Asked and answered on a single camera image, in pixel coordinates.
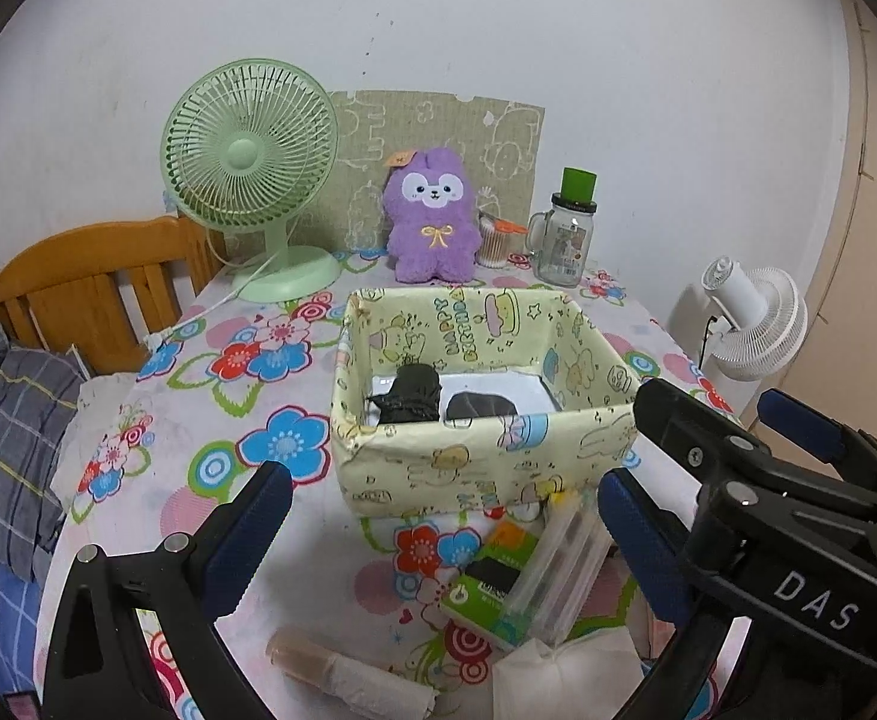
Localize cartoon printed cardboard sheet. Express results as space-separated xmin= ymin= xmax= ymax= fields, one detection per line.
xmin=329 ymin=88 xmax=546 ymax=252

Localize white fan power cable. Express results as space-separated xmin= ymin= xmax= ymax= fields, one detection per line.
xmin=142 ymin=251 xmax=278 ymax=350

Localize grey plaid pillow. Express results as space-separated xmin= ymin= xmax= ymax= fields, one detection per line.
xmin=0 ymin=321 xmax=87 ymax=582

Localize beige tube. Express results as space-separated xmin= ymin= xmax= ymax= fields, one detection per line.
xmin=268 ymin=626 xmax=440 ymax=720

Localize cotton swab jar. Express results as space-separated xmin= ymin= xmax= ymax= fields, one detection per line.
xmin=477 ymin=211 xmax=527 ymax=269

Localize green desk fan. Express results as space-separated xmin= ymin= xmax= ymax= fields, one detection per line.
xmin=160 ymin=58 xmax=344 ymax=305

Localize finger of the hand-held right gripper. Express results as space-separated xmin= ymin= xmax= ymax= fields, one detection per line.
xmin=755 ymin=388 xmax=877 ymax=501
xmin=632 ymin=378 xmax=774 ymax=494

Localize orange packet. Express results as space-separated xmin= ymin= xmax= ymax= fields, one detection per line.
xmin=485 ymin=521 xmax=543 ymax=557

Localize purple plush toy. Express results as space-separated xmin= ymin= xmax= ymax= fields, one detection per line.
xmin=380 ymin=148 xmax=485 ymax=284

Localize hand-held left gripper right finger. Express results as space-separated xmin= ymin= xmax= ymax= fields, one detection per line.
xmin=596 ymin=467 xmax=753 ymax=720

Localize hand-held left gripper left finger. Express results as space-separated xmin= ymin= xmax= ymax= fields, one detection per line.
xmin=40 ymin=460 xmax=295 ymax=720

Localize glass jar with green lid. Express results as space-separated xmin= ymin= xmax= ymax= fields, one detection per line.
xmin=526 ymin=166 xmax=599 ymax=287

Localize white circulator fan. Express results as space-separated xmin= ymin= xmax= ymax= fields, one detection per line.
xmin=667 ymin=256 xmax=809 ymax=383

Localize wooden bed headboard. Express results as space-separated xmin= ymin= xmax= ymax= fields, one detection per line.
xmin=0 ymin=214 xmax=222 ymax=376

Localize white cloth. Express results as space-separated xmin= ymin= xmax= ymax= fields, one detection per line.
xmin=492 ymin=626 xmax=642 ymax=720

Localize green tissue packet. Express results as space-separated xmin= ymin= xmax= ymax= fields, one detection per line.
xmin=438 ymin=547 xmax=540 ymax=653

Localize floral tablecloth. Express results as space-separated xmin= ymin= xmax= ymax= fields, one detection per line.
xmin=34 ymin=247 xmax=755 ymax=720

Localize black rolled cloth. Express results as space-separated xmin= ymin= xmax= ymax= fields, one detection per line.
xmin=446 ymin=390 xmax=518 ymax=421
xmin=367 ymin=364 xmax=443 ymax=425

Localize yellow cartoon storage box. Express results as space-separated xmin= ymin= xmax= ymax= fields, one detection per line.
xmin=329 ymin=285 xmax=642 ymax=520

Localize clear plastic case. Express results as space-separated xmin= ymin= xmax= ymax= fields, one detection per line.
xmin=502 ymin=491 xmax=608 ymax=646

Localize blue bed sheet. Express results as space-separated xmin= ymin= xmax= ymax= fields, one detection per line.
xmin=0 ymin=555 xmax=44 ymax=720

